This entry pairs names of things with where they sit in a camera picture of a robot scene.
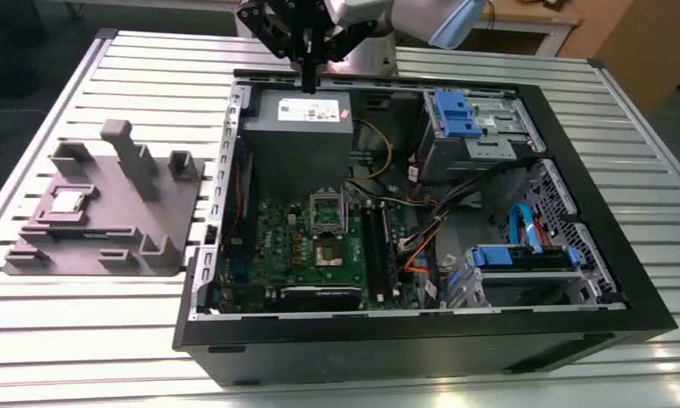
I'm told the grey metal drive cage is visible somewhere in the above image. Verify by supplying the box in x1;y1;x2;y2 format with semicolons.
419;88;548;184

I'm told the wooden cabinet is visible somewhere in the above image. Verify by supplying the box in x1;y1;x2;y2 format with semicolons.
560;0;680;116

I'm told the black open PC case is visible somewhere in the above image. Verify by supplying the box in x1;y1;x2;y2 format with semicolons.
172;68;680;388

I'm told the yellow wire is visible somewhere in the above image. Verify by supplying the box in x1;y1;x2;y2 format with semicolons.
348;118;395;183

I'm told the grey metal disk bay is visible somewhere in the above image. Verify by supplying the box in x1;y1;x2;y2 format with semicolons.
441;244;619;309

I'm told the black cable bundle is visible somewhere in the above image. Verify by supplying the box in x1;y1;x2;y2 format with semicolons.
401;156;545;252

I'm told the grey plastic parts rack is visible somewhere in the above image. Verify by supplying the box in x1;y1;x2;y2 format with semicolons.
2;118;208;277

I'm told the blue disk carrier with disk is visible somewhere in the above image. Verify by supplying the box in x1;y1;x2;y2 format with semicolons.
469;245;583;271

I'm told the blue data wire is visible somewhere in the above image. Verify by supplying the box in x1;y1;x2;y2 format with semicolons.
509;202;551;255

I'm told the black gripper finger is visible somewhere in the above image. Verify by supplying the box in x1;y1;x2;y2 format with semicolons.
312;20;373;94
236;0;313;94

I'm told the black RAM slot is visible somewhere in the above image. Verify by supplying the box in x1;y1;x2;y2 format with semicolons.
361;202;388;301
379;202;403;298

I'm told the orange wire bundle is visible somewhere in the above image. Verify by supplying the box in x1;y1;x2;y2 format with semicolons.
401;220;449;274

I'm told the CPU socket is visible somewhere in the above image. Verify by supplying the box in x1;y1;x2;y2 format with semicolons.
313;235;352;269

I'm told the wooden desk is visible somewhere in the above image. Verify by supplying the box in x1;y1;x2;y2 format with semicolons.
464;0;583;56

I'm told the dark RAM stick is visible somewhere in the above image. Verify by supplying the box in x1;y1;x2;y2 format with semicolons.
25;228;132;240

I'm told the green motherboard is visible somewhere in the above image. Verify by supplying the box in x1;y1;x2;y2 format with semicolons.
217;199;427;314

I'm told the grey power supply unit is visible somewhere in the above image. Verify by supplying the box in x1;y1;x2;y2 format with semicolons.
240;89;356;201

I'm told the black graphics card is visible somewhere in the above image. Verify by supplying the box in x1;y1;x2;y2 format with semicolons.
265;283;364;314

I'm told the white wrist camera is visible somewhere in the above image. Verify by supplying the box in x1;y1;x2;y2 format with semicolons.
323;0;391;27

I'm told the blue plastic drive carrier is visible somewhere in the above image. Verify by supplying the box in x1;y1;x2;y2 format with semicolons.
433;91;483;139

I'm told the silver square CPU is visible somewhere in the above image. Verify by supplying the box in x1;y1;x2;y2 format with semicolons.
49;190;89;213

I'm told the white table frame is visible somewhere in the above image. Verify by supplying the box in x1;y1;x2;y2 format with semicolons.
49;0;256;39

